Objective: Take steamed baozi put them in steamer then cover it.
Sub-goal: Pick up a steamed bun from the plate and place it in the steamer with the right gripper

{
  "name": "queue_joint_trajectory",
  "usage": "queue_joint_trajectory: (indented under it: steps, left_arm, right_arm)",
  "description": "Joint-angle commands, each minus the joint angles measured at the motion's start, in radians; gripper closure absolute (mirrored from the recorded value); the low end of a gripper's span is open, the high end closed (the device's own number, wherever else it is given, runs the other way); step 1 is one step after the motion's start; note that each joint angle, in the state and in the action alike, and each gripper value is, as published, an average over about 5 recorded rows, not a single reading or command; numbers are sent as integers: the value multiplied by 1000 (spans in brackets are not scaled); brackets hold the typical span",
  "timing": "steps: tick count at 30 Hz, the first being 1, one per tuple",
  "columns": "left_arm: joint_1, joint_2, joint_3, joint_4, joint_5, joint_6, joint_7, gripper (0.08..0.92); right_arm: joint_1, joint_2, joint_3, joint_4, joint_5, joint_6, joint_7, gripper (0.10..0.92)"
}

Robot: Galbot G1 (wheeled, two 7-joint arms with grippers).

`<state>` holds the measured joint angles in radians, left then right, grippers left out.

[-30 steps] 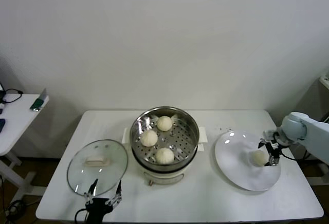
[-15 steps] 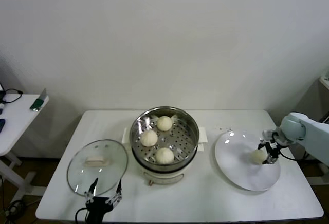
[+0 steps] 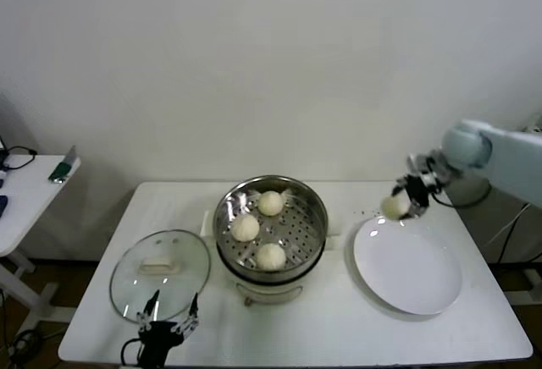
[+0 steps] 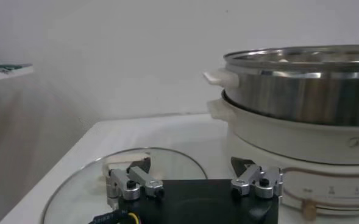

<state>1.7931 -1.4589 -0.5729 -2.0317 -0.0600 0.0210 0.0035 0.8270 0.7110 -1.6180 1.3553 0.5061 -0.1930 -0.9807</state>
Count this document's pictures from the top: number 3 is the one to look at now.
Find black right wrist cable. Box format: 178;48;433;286
430;180;493;210

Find grey cabinet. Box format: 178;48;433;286
446;173;542;265

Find round glass pot lid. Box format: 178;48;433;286
109;229;212;325

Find white hanging cable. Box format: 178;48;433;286
482;206;530;250

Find white metal floor frame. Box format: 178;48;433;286
506;267;542;306

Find black cable with plug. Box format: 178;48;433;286
3;146;38;171

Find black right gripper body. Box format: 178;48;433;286
396;174;434;210

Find perforated steel steamer basket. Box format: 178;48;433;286
213;175;330;276

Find white steamed baozi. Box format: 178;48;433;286
230;214;260;243
257;190;285;218
379;194;411;223
255;242;287;272

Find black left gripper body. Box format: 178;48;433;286
136;320;190;369

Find black hanging cable with connector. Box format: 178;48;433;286
497;203;534;267

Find white side table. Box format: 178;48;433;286
0;155;82;333

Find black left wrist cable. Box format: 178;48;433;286
120;339;143;369

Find large white plate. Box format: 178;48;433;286
353;215;463;317

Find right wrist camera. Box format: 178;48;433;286
406;151;437;175

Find green handled scraper tool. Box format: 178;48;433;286
49;146;81;185

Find tangled black floor cables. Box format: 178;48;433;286
0;288;44;360

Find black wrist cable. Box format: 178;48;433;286
430;180;493;210
120;339;143;369

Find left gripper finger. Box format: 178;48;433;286
173;292;201;339
135;289;162;333

